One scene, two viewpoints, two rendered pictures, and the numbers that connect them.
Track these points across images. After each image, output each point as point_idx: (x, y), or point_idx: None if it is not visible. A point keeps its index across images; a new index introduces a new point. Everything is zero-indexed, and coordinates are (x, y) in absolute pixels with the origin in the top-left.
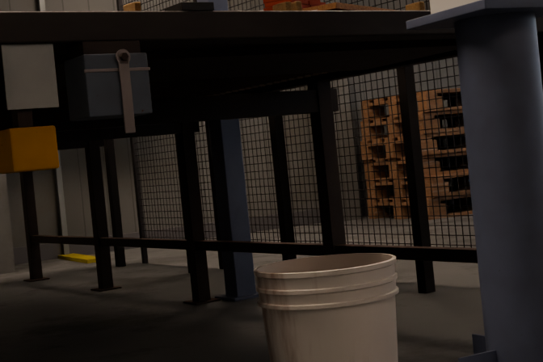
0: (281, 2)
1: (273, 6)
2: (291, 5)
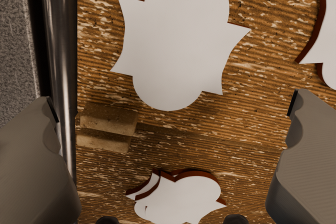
0: (99, 121)
1: (130, 122)
2: (96, 134)
